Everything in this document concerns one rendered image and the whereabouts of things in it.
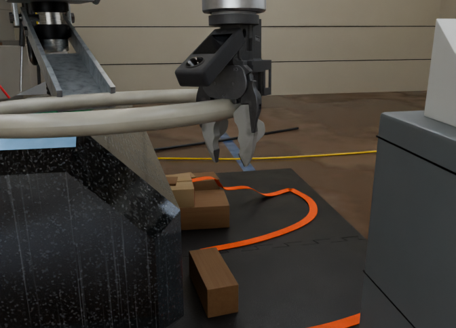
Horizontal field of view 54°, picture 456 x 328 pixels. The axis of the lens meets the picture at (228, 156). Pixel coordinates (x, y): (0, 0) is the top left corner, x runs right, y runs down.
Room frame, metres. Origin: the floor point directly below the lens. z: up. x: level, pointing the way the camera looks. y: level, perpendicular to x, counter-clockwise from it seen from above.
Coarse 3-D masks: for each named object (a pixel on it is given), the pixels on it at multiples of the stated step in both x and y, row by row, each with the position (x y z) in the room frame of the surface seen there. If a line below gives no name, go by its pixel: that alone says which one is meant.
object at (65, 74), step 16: (32, 16) 1.48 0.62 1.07; (64, 16) 1.45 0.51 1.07; (32, 32) 1.26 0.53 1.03; (80, 48) 1.23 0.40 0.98; (48, 64) 1.04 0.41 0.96; (64, 64) 1.18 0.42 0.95; (80, 64) 1.19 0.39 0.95; (96, 64) 1.08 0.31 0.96; (48, 80) 1.01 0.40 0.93; (64, 80) 1.07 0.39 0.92; (80, 80) 1.09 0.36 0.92; (96, 80) 1.08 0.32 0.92
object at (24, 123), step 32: (64, 96) 0.92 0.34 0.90; (96, 96) 0.95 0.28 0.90; (128, 96) 0.96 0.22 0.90; (160, 96) 0.96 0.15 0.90; (192, 96) 0.93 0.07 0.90; (0, 128) 0.52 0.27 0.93; (32, 128) 0.51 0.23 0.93; (64, 128) 0.51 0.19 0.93; (96, 128) 0.51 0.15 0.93; (128, 128) 0.52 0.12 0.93; (160, 128) 0.54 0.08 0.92
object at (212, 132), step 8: (224, 120) 0.68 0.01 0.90; (208, 128) 0.64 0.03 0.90; (216, 128) 0.64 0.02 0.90; (224, 128) 0.68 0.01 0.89; (208, 136) 0.64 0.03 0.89; (216, 136) 0.64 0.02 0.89; (208, 144) 0.64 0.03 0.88; (216, 144) 0.65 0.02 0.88; (216, 152) 0.64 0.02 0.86; (216, 160) 0.64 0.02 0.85
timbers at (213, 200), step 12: (204, 180) 2.58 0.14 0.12; (204, 192) 2.32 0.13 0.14; (216, 192) 2.32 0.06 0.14; (204, 204) 2.15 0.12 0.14; (216, 204) 2.15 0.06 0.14; (228, 204) 2.15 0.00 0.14; (180, 216) 2.10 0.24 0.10; (192, 216) 2.11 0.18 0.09; (204, 216) 2.12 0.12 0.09; (216, 216) 2.13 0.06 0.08; (228, 216) 2.14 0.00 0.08; (192, 228) 2.11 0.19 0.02; (204, 228) 2.12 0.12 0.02
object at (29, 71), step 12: (0, 48) 3.92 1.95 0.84; (12, 48) 3.94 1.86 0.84; (24, 48) 3.96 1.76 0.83; (0, 60) 3.92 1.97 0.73; (12, 60) 3.94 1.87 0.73; (24, 60) 3.96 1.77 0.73; (0, 72) 3.92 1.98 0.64; (12, 72) 3.94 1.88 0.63; (24, 72) 3.96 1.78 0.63; (36, 72) 4.19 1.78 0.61; (0, 84) 3.92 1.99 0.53; (12, 84) 3.94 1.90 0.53; (24, 84) 3.95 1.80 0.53; (36, 84) 4.13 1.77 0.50; (0, 96) 3.91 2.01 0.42; (12, 96) 3.93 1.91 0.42
